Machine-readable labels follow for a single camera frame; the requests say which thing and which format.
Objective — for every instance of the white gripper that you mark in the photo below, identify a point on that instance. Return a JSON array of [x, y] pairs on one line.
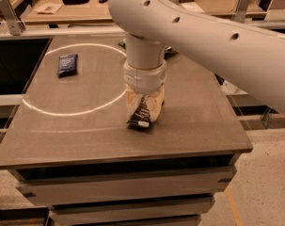
[[144, 78]]

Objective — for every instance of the black rxbar chocolate bar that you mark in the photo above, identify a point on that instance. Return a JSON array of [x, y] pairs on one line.
[[141, 116]]

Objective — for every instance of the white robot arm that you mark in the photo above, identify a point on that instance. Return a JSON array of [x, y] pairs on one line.
[[251, 58]]

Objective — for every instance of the green jalapeno chip bag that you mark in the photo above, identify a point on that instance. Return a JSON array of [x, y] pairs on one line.
[[122, 43]]

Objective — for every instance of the dark blue snack packet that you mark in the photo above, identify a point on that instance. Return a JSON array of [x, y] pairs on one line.
[[67, 65]]

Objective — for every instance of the grey table drawer base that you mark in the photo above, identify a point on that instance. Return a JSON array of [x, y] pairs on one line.
[[162, 192]]

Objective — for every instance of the white paper sheet right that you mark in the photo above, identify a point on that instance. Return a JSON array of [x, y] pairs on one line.
[[192, 6]]

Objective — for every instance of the white paper sheet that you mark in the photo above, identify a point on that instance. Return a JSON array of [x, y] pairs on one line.
[[48, 8], [192, 6]]

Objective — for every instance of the black object on desk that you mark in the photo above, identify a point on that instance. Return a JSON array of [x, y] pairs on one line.
[[74, 2]]

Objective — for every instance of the white paper sheet left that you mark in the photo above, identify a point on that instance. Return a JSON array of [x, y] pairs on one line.
[[48, 8]]

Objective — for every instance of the right metal bracket post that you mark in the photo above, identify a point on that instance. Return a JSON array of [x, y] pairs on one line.
[[240, 11]]

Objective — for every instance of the metal bracket post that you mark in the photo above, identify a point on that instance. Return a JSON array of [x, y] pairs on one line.
[[14, 22], [240, 11]]

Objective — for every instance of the left metal bracket post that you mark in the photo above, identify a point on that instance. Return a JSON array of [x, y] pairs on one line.
[[14, 22]]

